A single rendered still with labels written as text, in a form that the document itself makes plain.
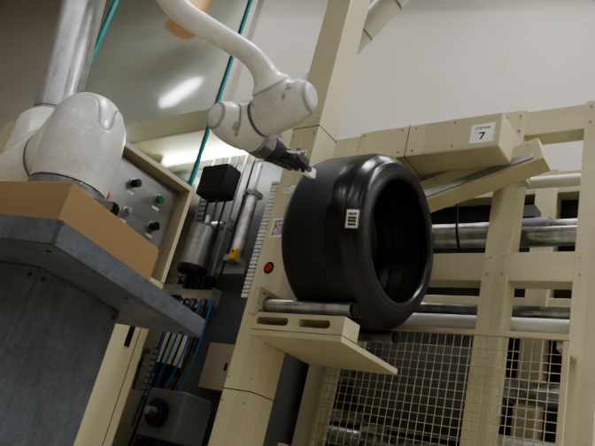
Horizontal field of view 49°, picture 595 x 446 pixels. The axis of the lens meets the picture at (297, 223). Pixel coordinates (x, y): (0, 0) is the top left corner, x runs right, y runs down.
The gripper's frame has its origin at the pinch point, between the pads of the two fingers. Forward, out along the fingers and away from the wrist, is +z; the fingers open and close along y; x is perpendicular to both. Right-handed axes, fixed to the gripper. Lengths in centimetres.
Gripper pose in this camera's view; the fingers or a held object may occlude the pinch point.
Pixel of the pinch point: (307, 170)
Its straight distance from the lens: 196.9
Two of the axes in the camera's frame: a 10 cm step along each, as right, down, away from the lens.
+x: -1.4, 9.6, -2.6
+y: -8.0, 0.4, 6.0
